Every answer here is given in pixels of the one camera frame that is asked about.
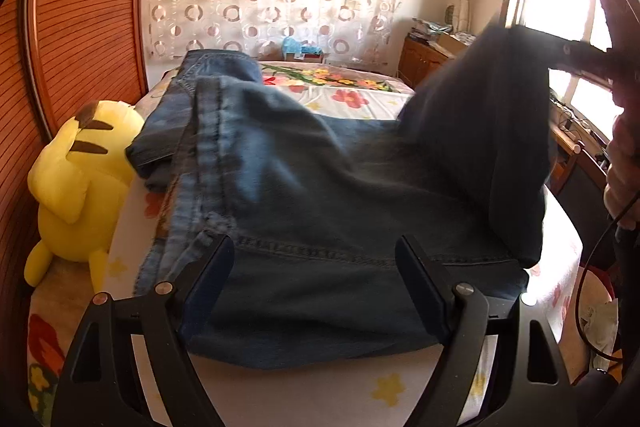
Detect blue item behind bed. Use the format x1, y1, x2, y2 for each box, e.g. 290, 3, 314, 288
281, 37, 323, 63

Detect wooden cabinet counter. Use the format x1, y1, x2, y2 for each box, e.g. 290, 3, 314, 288
397, 33, 622, 228

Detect yellow pikachu plush toy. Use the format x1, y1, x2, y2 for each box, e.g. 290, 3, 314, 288
24, 101, 144, 291

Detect cardboard box on counter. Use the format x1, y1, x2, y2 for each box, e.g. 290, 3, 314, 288
436, 34, 469, 56

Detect right hand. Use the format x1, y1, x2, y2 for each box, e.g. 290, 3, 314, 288
603, 82, 640, 231

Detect window with wooden frame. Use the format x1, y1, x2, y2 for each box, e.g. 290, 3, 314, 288
503, 0, 622, 141

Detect blue denim jeans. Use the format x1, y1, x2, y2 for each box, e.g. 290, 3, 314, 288
126, 50, 542, 369

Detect wooden louvered wardrobe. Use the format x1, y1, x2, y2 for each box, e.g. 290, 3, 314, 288
0, 0, 151, 358

